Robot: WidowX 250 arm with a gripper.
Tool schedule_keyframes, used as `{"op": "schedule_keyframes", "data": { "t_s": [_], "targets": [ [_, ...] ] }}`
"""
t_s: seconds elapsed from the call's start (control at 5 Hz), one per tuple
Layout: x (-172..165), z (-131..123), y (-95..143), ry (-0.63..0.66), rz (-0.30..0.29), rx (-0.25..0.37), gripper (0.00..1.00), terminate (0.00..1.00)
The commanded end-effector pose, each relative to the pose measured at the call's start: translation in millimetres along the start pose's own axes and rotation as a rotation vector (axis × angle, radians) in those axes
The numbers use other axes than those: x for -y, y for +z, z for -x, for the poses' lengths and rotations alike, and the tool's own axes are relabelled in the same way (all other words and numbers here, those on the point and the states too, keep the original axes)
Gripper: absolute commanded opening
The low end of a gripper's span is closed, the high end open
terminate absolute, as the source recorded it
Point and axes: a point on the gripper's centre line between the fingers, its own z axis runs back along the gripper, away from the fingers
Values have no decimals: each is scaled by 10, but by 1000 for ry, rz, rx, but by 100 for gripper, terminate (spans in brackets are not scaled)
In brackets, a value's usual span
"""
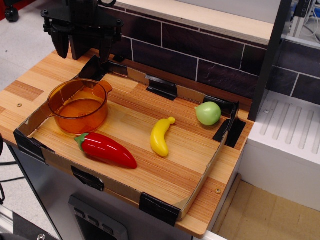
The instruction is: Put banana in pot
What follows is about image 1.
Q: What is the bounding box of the black caster wheel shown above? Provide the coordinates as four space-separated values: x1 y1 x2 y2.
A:
4 6 19 23

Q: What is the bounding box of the light wooden shelf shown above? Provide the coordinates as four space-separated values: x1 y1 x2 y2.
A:
115 0 274 46

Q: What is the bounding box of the red toy chili pepper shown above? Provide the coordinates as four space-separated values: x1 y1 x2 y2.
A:
74 132 138 169

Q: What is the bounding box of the grey oven control panel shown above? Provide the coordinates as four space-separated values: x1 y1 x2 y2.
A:
68 196 129 240

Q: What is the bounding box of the dark grey vertical post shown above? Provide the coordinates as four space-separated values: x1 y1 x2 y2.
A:
248 0 292 122

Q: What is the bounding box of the yellow toy banana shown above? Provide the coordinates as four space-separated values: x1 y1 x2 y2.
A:
150 117 176 157

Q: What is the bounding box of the white toy sink drainboard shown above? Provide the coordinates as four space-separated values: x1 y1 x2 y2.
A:
239 91 320 211

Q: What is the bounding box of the cardboard fence with black tape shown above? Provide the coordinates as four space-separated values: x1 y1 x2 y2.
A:
14 52 253 235

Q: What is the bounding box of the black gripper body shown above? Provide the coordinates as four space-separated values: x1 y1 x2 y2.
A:
41 0 124 40

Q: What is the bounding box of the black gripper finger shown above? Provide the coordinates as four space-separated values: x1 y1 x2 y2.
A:
51 25 69 59
99 33 116 64

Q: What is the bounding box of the green toy pear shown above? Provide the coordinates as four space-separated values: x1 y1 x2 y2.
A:
194 101 222 126

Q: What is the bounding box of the orange transparent plastic pot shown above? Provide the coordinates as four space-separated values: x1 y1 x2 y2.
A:
41 78 113 135

